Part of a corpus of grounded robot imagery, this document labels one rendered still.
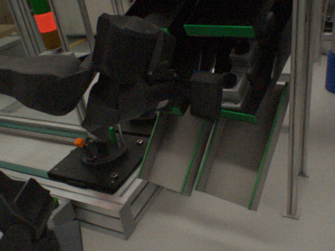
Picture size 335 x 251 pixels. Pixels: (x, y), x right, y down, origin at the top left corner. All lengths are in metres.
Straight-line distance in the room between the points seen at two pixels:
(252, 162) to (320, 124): 0.57
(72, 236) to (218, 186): 0.33
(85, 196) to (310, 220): 0.56
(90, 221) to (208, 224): 0.30
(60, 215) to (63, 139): 0.42
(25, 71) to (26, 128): 1.00
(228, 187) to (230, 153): 0.08
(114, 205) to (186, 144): 0.23
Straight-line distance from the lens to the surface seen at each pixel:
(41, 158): 1.26
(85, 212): 0.95
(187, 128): 0.85
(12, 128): 1.47
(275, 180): 1.05
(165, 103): 0.48
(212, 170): 0.81
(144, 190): 0.95
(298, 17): 0.71
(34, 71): 0.43
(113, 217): 0.89
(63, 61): 0.45
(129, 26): 0.38
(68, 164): 1.07
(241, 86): 0.65
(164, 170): 0.85
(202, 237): 0.90
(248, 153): 0.79
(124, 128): 1.17
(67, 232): 0.71
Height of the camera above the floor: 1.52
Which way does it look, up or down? 30 degrees down
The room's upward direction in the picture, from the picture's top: 10 degrees counter-clockwise
